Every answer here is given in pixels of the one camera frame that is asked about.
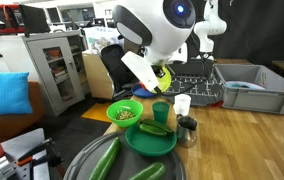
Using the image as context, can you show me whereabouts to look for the green pepper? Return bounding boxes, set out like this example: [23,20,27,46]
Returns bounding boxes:
[142,118,176,135]
[137,123,168,137]

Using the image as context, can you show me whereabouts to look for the grey plastic crate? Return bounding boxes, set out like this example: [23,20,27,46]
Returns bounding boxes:
[213,63,284,116]

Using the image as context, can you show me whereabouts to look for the translucent plastic storage bin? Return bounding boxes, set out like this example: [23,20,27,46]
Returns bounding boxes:
[82,25,123,54]

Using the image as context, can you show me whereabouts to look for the grey dish rack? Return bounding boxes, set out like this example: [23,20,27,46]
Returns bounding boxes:
[161,58,224,108]

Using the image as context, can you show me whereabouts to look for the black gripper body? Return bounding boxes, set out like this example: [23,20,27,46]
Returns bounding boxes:
[150,64,168,78]

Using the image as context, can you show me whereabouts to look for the grey metal stand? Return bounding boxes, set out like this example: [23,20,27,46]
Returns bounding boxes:
[0,128,51,180]

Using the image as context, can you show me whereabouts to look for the blue pillow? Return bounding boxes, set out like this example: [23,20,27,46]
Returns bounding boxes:
[0,71,34,120]

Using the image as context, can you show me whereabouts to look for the dark grey round tray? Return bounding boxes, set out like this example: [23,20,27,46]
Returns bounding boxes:
[63,129,187,180]

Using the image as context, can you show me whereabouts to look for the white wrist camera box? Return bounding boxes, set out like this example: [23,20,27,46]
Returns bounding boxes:
[120,50,160,93]

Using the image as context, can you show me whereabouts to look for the pale green seeds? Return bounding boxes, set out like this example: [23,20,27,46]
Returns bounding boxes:
[115,109,137,121]

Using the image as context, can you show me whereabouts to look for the black clamp tool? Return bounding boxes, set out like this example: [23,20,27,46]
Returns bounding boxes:
[16,137,65,169]

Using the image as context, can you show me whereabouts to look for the yellow plastic bowl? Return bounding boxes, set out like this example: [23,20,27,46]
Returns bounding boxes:
[151,65,173,95]

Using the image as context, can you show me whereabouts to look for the orange sofa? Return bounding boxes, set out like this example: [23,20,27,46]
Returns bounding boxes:
[0,81,46,143]

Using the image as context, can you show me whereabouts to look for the short green cucumber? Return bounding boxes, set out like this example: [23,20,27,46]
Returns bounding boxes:
[128,161,167,180]

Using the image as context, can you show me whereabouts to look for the beige wooden cabinet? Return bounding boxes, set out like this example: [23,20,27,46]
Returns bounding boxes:
[81,49,115,100]

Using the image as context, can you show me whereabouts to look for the pale blue plate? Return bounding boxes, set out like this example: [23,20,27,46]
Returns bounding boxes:
[224,80,267,91]

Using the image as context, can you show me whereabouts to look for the black office chair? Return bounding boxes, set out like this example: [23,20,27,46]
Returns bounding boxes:
[100,44,140,101]

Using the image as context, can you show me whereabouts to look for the long green cucumber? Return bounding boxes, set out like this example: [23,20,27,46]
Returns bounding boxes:
[88,136,122,180]

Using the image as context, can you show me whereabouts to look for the red tape strip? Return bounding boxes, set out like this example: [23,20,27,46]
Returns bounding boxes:
[210,100,224,108]

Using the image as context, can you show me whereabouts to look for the white plastic cup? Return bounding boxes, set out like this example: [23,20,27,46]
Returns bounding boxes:
[173,93,192,117]

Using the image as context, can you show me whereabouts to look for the teal green plate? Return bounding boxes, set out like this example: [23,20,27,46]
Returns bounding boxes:
[125,123,178,158]

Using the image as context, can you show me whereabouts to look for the grey glass door cabinet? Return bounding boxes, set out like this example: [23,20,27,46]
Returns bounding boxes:
[21,30,86,118]

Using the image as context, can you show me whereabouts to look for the orange floor mat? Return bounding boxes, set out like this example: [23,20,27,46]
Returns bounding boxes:
[80,101,114,124]

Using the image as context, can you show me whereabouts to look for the dark green plastic cup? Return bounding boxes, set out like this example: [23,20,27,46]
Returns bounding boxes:
[151,101,171,125]

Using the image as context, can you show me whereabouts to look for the blue plastic plate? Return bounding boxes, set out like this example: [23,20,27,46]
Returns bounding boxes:
[130,83,158,99]

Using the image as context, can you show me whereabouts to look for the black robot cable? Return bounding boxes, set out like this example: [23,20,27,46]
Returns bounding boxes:
[160,28,207,98]

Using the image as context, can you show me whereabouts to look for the black monitor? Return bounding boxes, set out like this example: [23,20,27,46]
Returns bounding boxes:
[18,4,52,34]

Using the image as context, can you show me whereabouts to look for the bright green plastic bowl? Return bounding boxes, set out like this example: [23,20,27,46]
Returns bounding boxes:
[106,99,145,129]

